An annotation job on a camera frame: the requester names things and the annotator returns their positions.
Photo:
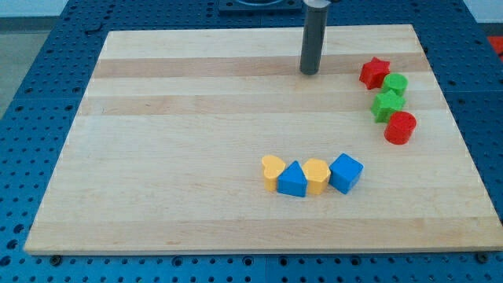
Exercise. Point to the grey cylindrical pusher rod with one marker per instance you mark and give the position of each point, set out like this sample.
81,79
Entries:
313,35

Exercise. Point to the red star block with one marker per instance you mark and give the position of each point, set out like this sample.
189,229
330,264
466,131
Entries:
373,73

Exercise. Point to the green star block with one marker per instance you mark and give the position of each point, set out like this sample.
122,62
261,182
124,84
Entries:
385,104

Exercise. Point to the green cylinder block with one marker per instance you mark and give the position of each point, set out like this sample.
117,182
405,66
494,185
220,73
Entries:
395,82

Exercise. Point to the red cylinder block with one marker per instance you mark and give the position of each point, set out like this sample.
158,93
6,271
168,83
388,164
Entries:
400,128

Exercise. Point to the yellow hexagon block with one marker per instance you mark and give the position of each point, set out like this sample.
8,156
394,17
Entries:
317,174

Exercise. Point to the yellow heart block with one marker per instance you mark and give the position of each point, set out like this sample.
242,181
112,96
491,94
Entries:
273,167

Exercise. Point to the blue cube block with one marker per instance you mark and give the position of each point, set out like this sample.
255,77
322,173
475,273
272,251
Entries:
345,173

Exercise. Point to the blue triangle block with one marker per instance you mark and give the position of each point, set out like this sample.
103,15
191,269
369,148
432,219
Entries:
292,181

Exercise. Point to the red object at edge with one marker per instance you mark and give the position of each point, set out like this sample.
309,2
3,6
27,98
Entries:
496,41

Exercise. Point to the wooden board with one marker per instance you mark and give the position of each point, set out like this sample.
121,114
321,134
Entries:
164,154

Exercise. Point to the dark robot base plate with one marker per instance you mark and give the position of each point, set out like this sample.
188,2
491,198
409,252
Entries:
258,6

